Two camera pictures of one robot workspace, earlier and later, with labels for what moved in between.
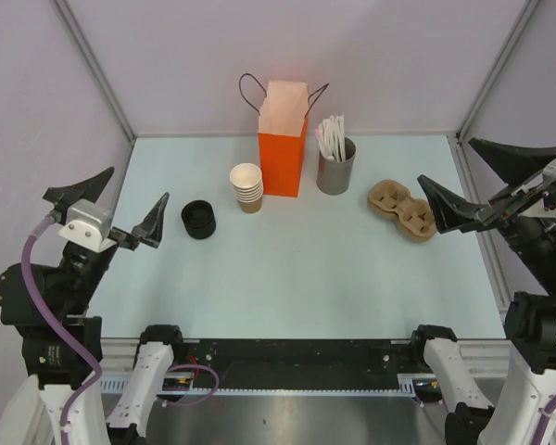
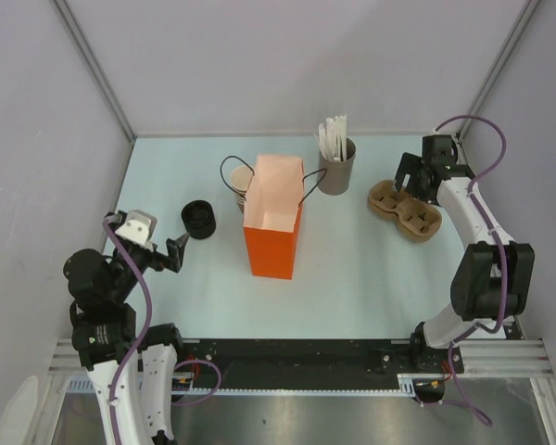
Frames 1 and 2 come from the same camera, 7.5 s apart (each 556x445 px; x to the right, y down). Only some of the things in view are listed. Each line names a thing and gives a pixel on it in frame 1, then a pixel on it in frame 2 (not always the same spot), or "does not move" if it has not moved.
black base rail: x=302 y=363 does not move
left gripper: x=92 y=188 → x=174 y=250
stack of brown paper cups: x=246 y=181 does not move
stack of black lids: x=198 y=219 does not move
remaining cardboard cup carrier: x=413 y=218 does not move
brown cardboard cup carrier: x=392 y=200 does not move
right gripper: x=449 y=210 → x=410 y=164
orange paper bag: x=282 y=131 → x=272 y=209
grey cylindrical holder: x=333 y=177 does not move
